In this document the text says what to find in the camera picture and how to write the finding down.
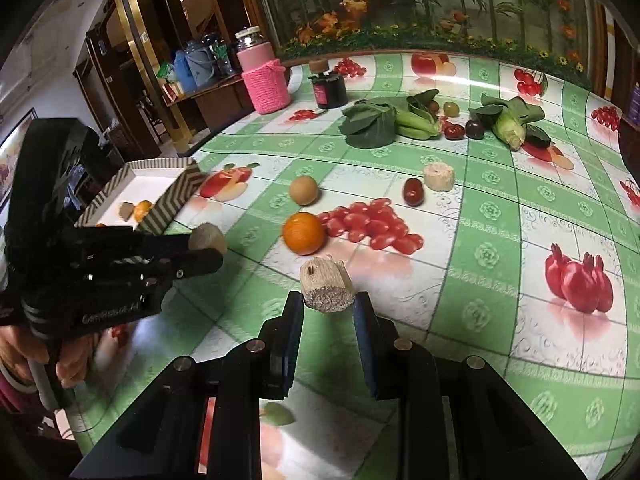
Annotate brown kiwi fruit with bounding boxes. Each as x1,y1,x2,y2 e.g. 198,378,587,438
188,222,228,256

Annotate orange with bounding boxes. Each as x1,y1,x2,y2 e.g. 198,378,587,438
132,200,153,223

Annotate brown cut block piece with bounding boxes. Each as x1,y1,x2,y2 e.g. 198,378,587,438
118,202,134,222

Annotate orange table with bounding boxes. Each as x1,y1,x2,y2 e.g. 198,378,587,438
281,212,326,256

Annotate tan round pear fruit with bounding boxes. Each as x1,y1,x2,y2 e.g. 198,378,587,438
288,176,320,206

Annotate person's left hand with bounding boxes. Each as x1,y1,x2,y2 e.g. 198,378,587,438
0,324,99,391

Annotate striped white storage box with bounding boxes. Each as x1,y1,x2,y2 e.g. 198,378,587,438
75,157,206,235

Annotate wooden side cabinet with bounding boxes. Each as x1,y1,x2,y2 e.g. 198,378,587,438
167,76,254,134

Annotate dark red date fruit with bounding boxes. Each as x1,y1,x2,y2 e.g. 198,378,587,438
402,178,424,207

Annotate blue water jug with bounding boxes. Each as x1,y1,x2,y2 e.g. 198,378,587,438
174,50,198,94

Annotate pale cylinder piece far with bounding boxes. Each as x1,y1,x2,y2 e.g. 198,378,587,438
423,162,454,192

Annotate grey blue kettle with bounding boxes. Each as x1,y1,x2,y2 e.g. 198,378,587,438
186,40,219,88

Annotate pink knitted sleeve jar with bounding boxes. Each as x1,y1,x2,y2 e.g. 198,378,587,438
235,26,291,115

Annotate large green leaf vegetable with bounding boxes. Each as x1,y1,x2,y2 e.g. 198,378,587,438
338,100,396,150

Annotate red cherry tomato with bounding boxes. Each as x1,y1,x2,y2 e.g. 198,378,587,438
444,124,465,141

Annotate green bok choy stalks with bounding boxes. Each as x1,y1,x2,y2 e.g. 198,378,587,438
395,89,442,141

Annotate dark jar with cork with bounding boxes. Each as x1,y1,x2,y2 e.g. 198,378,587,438
308,58,348,110

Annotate dark plum fruit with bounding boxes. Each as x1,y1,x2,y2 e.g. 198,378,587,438
465,119,485,140

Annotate small green grape fruit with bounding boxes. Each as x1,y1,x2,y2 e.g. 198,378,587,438
442,101,460,117

